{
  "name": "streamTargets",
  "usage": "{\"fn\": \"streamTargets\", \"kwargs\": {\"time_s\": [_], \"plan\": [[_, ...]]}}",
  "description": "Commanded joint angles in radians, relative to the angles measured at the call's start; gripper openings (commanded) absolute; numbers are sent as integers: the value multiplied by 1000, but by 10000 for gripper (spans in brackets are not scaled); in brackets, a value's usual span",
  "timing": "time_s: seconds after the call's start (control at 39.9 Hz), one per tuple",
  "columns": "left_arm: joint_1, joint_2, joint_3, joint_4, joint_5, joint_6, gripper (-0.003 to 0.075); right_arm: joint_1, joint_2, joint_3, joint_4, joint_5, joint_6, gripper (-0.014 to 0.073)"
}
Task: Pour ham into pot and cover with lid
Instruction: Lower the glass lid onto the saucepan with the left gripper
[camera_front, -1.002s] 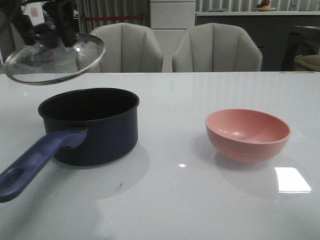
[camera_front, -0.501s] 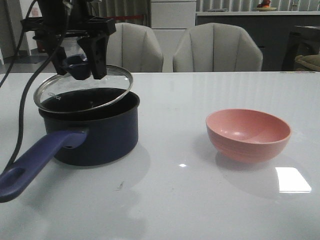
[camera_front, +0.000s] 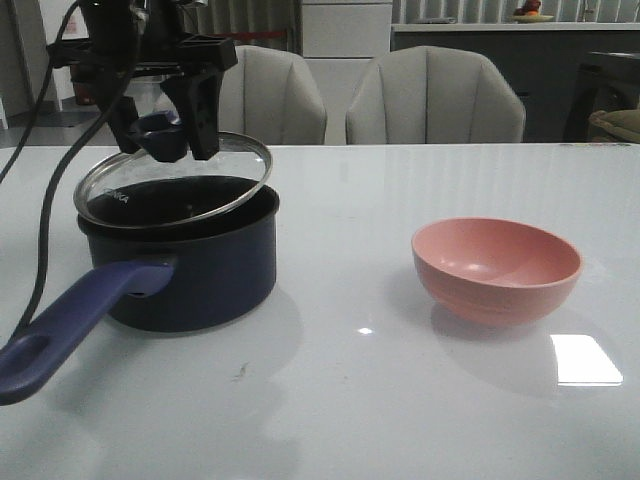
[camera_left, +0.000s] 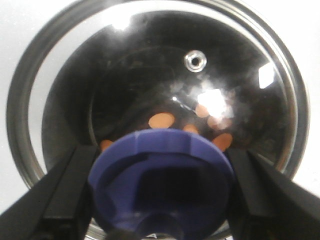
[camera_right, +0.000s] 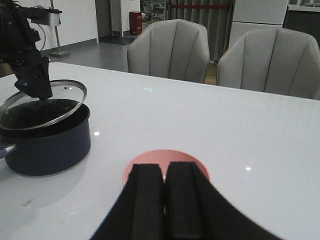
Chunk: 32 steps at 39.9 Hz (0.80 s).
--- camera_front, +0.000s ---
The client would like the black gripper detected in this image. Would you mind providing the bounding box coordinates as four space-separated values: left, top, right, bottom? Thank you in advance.
47 1 237 160

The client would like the glass pot lid blue knob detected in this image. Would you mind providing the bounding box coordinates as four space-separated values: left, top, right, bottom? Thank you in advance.
73 111 273 230

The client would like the pink plastic bowl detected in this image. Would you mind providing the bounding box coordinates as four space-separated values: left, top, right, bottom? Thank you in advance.
411 217 583 326

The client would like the left grey upholstered chair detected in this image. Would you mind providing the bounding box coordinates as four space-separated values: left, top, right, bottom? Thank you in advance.
219 45 327 145

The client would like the grey upholstered chair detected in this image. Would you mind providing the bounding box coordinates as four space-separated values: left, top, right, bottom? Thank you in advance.
345 46 526 145
219 45 327 145

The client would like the dark blue saucepan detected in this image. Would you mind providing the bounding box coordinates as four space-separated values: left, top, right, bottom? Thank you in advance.
1 186 280 405

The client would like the white drawer cabinet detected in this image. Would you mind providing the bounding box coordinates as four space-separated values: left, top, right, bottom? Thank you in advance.
301 1 393 145

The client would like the right grey upholstered chair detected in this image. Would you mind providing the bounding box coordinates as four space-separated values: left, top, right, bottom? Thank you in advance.
345 46 526 145

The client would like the fruit plate on counter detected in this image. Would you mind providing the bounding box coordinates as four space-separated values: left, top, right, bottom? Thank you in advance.
510 0 555 24

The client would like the dark grey counter cabinet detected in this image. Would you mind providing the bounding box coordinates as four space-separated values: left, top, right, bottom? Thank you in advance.
391 22 639 143

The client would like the olive cushion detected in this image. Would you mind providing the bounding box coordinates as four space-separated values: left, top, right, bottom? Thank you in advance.
588 109 639 144

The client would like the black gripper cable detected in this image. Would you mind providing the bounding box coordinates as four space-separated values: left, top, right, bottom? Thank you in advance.
0 0 146 341

